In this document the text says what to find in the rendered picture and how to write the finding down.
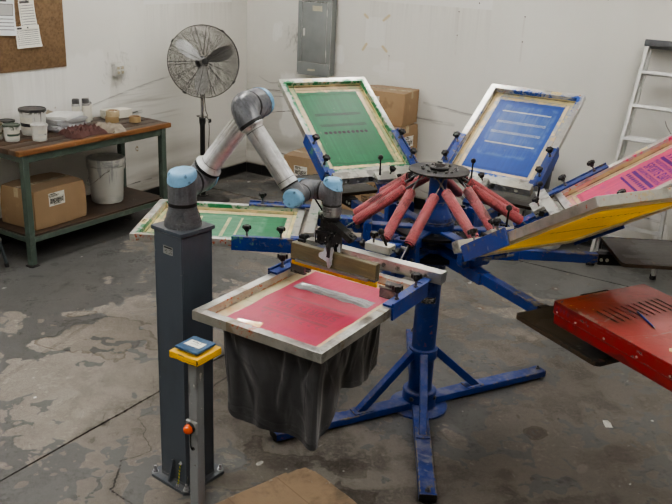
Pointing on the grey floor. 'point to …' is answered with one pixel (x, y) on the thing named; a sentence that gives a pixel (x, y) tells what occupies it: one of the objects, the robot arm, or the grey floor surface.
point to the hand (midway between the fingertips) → (333, 264)
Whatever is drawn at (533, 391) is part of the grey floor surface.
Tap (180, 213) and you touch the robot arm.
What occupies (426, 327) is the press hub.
